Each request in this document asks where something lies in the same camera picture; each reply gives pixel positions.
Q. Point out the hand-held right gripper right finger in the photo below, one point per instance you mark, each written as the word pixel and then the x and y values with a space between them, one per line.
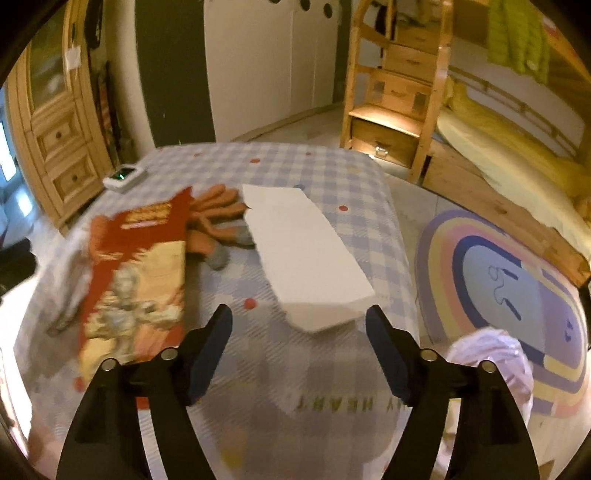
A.
pixel 390 355

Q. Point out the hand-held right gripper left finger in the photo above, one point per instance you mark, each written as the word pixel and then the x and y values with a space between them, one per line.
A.
pixel 210 355

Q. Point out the lavender trash bag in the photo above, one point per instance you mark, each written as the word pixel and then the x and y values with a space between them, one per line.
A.
pixel 494 355

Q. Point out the red snack bag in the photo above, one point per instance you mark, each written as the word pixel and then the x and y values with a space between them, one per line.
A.
pixel 138 272

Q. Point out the orange work glove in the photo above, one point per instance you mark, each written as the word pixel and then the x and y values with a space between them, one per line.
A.
pixel 217 240
pixel 221 198

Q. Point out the white foam sheet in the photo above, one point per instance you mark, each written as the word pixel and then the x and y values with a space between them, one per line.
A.
pixel 304 258

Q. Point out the checkered tablecloth table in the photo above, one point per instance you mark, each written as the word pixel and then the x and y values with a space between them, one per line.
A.
pixel 304 397

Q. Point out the pastel rainbow rug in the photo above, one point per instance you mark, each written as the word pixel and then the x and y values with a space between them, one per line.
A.
pixel 489 277

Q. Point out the wooden cabinet with glass door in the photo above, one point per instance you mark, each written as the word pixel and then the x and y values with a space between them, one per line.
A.
pixel 60 138

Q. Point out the white electronic device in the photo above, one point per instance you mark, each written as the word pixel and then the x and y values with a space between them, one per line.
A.
pixel 123 177

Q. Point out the dark patterned object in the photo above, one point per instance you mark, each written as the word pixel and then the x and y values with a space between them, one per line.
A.
pixel 108 115

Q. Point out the wooden bunk bed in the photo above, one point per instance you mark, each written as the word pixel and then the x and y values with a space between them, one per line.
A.
pixel 498 203

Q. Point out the pale yellow bed sheet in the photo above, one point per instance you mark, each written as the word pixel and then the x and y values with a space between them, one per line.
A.
pixel 503 180

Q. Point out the white paper tag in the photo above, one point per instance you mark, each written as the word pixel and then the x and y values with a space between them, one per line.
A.
pixel 74 57

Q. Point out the yellow quilt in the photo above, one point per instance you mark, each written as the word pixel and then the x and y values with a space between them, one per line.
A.
pixel 531 152

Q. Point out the wooden stair drawer unit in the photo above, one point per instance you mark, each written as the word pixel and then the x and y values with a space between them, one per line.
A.
pixel 392 106

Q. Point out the black hanging bag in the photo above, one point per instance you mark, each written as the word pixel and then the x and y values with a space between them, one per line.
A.
pixel 94 23

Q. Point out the white wardrobe with round holes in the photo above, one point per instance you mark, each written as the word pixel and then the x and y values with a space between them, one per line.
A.
pixel 268 64

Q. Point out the green puffer jacket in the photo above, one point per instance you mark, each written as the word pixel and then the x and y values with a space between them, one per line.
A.
pixel 517 37

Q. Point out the pile of clothes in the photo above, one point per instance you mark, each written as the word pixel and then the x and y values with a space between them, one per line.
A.
pixel 411 11

